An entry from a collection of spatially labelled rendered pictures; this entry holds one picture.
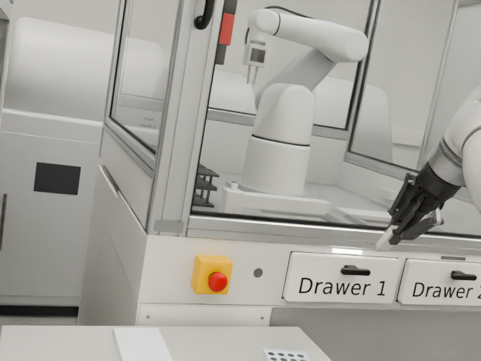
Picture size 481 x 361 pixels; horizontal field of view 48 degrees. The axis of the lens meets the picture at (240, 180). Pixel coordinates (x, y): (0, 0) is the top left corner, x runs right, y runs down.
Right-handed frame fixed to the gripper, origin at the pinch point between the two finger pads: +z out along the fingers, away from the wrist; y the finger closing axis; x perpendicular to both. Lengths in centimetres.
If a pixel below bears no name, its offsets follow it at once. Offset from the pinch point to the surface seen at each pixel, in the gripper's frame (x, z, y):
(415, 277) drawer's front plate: -19.4, 17.0, 2.6
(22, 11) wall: 84, 148, 304
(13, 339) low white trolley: 70, 24, -10
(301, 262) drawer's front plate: 12.5, 15.1, 3.9
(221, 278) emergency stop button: 32.8, 13.8, -1.9
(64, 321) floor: 45, 182, 84
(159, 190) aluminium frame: 46.0, 5.7, 12.5
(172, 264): 41.2, 18.1, 3.9
